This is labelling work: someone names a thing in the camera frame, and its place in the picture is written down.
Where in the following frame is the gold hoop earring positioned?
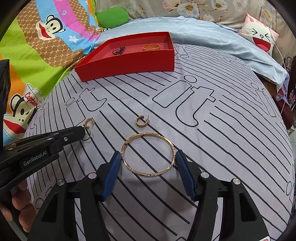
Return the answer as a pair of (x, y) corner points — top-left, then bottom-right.
(82, 118), (95, 141)
(135, 115), (149, 128)

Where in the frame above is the dark brown small-bead bracelet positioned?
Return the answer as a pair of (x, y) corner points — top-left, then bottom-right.
(112, 46), (127, 56)

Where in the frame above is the thin rose gold bangle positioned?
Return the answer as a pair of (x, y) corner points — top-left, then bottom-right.
(120, 133), (177, 178)

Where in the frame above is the gold woven bangle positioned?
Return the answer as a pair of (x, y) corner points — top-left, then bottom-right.
(142, 44), (161, 51)

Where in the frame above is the person's left hand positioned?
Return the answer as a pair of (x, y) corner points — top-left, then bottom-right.
(11, 180), (36, 233)

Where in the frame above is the colourful cartoon monkey blanket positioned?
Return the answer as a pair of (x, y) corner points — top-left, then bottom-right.
(1, 0), (101, 144)

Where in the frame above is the striped lilac bed cover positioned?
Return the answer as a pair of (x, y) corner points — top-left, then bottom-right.
(26, 45), (295, 240)

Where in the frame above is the red shallow tray box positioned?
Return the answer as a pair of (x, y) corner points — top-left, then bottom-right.
(74, 32), (175, 82)

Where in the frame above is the green plush pillow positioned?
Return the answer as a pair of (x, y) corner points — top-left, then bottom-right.
(96, 7), (130, 29)

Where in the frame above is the light blue blanket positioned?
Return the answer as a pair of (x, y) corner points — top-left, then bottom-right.
(94, 16), (290, 90)

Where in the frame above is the pink laughing face cushion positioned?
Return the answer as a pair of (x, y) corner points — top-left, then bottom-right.
(238, 13), (279, 56)

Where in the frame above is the grey floral bed sheet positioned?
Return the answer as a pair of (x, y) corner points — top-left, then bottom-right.
(95, 0), (295, 67)

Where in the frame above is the white cable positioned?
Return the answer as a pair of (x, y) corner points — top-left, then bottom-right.
(255, 0), (290, 114)

